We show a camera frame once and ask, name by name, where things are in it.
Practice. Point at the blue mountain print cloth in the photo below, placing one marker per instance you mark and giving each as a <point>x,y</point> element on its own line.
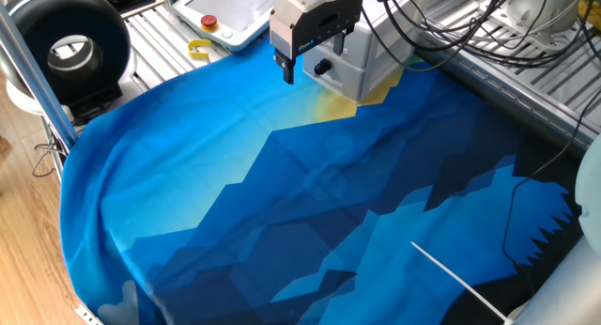
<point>235,174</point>

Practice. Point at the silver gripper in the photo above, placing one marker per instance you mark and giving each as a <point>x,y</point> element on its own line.
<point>310,24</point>

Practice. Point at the drawer with black knob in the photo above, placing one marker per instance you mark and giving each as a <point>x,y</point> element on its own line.
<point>343,85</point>

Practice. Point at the yellow u-shaped clip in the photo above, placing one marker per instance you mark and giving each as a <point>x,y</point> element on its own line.
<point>191,49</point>

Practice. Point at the white metal bracket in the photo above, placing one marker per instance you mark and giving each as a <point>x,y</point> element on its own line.
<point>89,315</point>

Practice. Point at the white teach pendant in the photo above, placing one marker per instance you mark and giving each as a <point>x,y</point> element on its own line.
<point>235,15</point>

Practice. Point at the aluminium profile rail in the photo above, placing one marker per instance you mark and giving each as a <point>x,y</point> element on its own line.
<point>516,97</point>

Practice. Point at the white plastic drawer cabinet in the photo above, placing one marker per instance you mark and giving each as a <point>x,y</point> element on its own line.
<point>375,57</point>

